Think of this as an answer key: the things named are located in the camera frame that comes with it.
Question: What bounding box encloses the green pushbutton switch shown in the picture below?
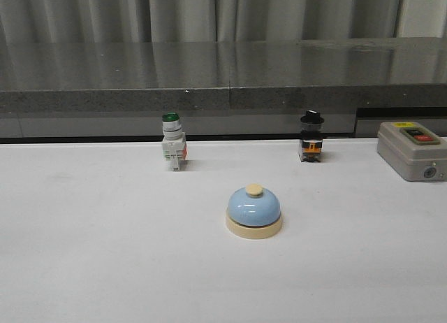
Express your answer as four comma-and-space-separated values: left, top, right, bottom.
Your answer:
161, 112, 187, 171

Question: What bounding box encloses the grey granite counter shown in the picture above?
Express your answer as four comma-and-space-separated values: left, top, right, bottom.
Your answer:
1, 38, 446, 142

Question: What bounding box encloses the grey curtain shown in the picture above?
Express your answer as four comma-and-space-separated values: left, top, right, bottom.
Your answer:
1, 0, 401, 43

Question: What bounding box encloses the grey on-off switch box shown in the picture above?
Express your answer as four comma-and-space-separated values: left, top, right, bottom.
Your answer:
376, 122, 446, 182

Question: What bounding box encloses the blue desk call bell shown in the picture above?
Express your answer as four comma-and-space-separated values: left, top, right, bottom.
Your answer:
226, 183, 283, 239

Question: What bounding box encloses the black rotary selector switch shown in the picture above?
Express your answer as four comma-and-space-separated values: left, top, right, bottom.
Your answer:
299, 110, 324, 162

